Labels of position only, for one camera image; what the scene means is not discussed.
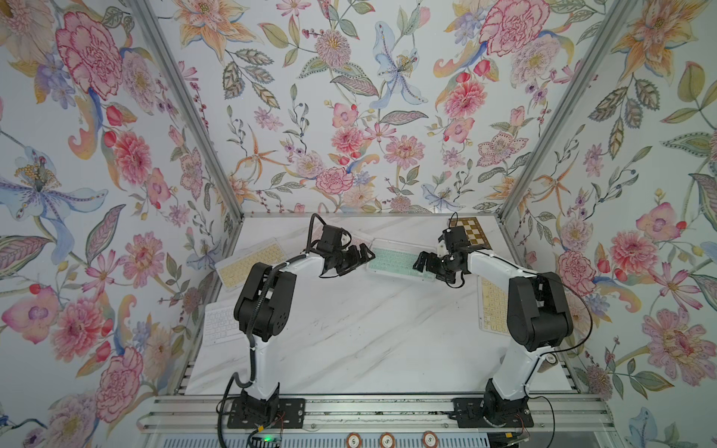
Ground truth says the wooden chessboard box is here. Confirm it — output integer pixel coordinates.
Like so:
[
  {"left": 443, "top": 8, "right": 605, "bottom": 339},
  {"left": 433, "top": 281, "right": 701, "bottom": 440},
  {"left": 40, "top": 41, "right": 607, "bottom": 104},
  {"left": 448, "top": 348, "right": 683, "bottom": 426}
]
[{"left": 449, "top": 216, "right": 491, "bottom": 249}]

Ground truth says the aluminium frame post right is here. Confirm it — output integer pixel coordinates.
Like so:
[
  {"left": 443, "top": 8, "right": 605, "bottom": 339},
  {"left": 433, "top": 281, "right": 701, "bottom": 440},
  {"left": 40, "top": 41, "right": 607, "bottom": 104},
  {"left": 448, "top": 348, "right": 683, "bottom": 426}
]
[{"left": 496, "top": 1, "right": 633, "bottom": 224}]

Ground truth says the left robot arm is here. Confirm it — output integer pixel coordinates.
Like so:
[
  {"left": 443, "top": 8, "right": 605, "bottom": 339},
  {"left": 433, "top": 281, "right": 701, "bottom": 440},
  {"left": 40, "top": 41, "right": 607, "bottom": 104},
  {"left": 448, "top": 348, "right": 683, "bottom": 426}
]
[{"left": 233, "top": 225, "right": 375, "bottom": 401}]

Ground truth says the aluminium frame post left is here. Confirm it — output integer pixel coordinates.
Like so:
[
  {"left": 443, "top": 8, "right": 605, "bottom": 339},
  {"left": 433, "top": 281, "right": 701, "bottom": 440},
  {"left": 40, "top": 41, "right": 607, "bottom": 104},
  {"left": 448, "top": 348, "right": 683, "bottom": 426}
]
[{"left": 128, "top": 0, "right": 244, "bottom": 224}]

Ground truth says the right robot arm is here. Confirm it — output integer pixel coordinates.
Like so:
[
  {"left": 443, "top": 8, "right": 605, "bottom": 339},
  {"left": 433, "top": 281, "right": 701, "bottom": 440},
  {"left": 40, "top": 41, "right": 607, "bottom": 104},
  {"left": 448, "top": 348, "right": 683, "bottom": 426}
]
[{"left": 413, "top": 227, "right": 573, "bottom": 401}]

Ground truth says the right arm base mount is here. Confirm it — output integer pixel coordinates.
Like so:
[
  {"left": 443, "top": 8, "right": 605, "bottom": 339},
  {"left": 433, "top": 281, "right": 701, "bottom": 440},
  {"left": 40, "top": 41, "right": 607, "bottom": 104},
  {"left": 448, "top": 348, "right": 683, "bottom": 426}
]
[{"left": 450, "top": 379, "right": 534, "bottom": 429}]

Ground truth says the mint green keyboard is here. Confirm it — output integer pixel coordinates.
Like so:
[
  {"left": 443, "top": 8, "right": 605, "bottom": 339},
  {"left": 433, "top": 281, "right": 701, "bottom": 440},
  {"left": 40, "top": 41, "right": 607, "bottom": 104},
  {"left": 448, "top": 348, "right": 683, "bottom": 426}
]
[{"left": 367, "top": 238, "right": 436, "bottom": 282}]

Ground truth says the aluminium frame post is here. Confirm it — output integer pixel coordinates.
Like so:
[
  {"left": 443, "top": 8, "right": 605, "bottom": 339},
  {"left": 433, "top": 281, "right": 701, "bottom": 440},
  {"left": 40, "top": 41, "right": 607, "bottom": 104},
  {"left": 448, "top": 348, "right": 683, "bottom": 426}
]
[
  {"left": 496, "top": 1, "right": 633, "bottom": 224},
  {"left": 128, "top": 0, "right": 244, "bottom": 224}
]

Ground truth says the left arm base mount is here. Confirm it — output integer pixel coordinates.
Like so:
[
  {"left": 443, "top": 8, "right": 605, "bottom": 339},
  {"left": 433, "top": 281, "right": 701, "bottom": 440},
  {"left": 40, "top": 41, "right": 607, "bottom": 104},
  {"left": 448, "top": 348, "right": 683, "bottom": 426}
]
[{"left": 226, "top": 389, "right": 306, "bottom": 429}]

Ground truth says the aluminium front rail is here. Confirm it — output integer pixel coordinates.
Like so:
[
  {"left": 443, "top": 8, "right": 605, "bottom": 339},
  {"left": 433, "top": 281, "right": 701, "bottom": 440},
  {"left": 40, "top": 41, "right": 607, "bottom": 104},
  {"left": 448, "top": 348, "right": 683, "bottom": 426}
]
[{"left": 137, "top": 393, "right": 615, "bottom": 434}]

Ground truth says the white keyboard left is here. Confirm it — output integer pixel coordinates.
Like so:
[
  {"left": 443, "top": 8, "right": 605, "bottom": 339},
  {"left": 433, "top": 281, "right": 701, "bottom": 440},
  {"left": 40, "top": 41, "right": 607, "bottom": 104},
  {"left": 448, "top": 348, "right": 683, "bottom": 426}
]
[{"left": 203, "top": 302, "right": 244, "bottom": 346}]

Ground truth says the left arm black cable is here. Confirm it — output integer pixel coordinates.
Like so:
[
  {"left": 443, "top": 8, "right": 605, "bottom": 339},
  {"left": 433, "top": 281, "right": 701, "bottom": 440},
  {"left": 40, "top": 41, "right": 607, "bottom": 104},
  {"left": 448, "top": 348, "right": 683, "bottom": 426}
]
[{"left": 303, "top": 212, "right": 329, "bottom": 253}]

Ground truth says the yellow keyboard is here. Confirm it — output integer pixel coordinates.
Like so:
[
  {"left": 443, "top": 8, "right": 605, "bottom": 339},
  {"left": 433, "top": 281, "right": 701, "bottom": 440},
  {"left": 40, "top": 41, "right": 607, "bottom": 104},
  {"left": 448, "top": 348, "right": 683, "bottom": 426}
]
[
  {"left": 215, "top": 239, "right": 287, "bottom": 291},
  {"left": 477, "top": 277, "right": 510, "bottom": 335}
]

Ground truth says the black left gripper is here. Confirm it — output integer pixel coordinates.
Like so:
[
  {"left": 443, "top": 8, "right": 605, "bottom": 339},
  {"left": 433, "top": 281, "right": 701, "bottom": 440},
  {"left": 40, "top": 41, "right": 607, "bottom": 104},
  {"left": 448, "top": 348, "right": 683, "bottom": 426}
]
[{"left": 329, "top": 241, "right": 375, "bottom": 279}]

